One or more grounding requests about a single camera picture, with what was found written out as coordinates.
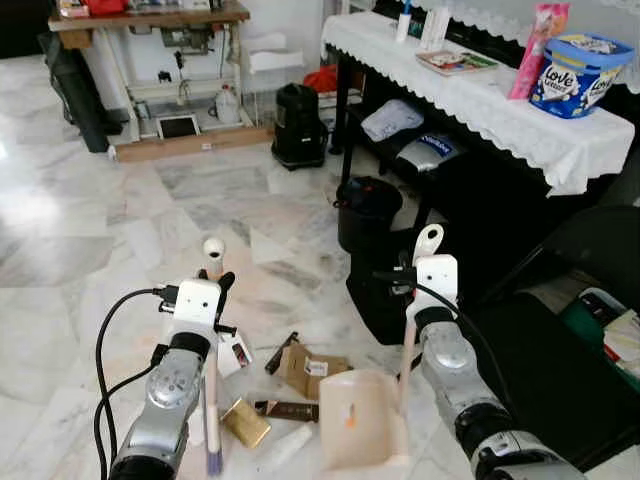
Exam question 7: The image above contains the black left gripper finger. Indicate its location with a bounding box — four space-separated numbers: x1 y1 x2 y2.
214 269 238 325

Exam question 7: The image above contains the pink broom with white tip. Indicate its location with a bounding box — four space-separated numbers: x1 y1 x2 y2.
203 237 228 477

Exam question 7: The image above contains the black box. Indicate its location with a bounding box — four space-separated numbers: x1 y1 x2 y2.
346 250 426 347

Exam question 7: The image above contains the white card packet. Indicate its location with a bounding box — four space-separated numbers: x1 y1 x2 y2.
217 332 254 380

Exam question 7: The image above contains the black round bucket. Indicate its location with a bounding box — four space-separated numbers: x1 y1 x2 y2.
334 176 404 254

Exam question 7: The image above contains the dark brown wrapper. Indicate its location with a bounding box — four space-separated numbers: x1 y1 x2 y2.
264 331 300 377

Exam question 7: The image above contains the brown cardboard box scrap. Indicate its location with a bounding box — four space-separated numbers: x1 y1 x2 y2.
277 342 352 402

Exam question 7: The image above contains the gold foil packet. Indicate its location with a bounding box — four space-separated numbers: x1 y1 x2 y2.
219 397 274 450

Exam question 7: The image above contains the brown chocolate bar wrapper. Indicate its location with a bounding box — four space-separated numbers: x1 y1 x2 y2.
254 399 322 424

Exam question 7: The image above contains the grey bag with blue label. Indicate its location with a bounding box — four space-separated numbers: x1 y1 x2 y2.
394 132 462 172

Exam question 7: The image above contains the white framed tablet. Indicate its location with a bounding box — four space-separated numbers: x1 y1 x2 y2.
156 113 202 142

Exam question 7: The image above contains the clear plastic bottle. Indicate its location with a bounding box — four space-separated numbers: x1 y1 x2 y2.
249 424 317 472

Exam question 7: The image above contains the white folded bag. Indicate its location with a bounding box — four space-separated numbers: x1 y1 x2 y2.
359 97 427 144

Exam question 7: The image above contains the black chair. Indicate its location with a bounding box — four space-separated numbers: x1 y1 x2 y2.
468 204 640 473

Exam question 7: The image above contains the white plastic jug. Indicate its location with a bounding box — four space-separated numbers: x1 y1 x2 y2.
212 83 244 127

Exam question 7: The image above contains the green box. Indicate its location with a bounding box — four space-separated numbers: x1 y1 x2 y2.
558 287 640 393

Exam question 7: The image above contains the black vacuum cleaner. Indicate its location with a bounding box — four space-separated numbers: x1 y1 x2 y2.
271 82 330 170

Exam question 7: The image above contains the table with white lace cloth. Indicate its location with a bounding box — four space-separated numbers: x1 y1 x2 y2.
321 11 640 198

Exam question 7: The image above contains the long black bag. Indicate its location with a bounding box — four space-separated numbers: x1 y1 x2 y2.
39 32 112 154

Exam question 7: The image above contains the red plastic bag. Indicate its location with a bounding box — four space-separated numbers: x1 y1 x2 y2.
302 64 340 95

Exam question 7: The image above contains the flat colourful magazine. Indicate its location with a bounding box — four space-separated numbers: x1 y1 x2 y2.
414 49 499 78

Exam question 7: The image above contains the white carton box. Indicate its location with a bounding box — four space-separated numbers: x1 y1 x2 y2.
419 5 452 52

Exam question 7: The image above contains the white bottle with blue cap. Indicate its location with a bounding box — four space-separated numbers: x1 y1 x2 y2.
394 0 417 44

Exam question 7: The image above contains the sewing table with wooden top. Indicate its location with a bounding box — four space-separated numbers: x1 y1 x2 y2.
47 0 275 164

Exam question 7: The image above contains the blue ice cream tub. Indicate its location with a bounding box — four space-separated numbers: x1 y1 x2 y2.
529 33 637 120

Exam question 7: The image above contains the pink snack packet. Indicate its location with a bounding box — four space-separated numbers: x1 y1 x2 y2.
507 2 570 102

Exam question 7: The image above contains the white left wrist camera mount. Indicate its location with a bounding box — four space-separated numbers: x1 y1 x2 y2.
172 278 222 332

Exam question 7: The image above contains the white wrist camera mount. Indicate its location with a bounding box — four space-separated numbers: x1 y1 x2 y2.
172 278 222 332
415 254 459 314

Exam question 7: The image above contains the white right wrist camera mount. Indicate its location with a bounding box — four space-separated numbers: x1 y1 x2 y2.
415 254 459 314

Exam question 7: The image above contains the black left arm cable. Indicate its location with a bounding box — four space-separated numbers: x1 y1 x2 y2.
93 287 179 479

